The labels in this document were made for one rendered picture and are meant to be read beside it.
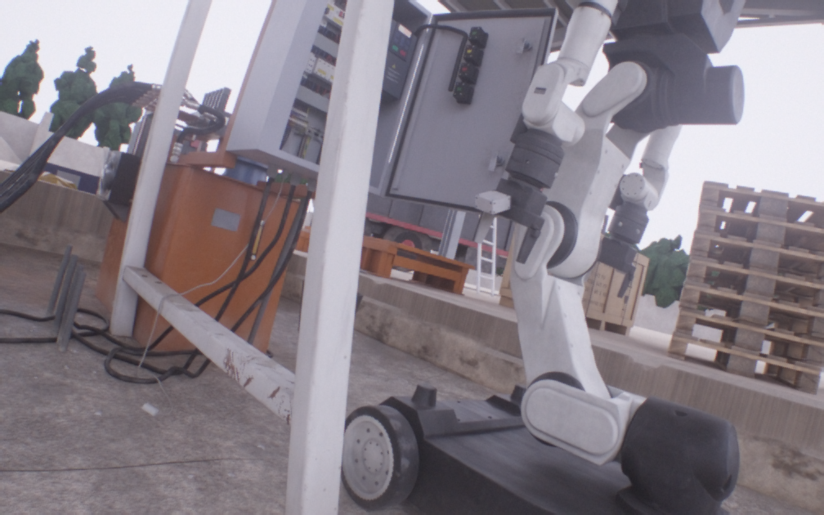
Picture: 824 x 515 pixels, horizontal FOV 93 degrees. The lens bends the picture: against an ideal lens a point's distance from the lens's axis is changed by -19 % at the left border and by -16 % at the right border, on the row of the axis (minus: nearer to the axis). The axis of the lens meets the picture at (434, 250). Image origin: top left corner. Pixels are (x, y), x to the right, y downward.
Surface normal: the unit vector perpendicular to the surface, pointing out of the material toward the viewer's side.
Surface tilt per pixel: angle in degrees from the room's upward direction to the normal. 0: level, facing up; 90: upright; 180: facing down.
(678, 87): 113
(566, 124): 102
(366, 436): 90
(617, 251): 90
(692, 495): 90
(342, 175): 81
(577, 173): 90
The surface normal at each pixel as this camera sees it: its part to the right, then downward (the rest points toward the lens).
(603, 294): 0.61, 0.12
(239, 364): -0.62, -0.20
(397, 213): 0.25, 0.02
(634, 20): -0.72, 0.35
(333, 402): 0.75, 0.00
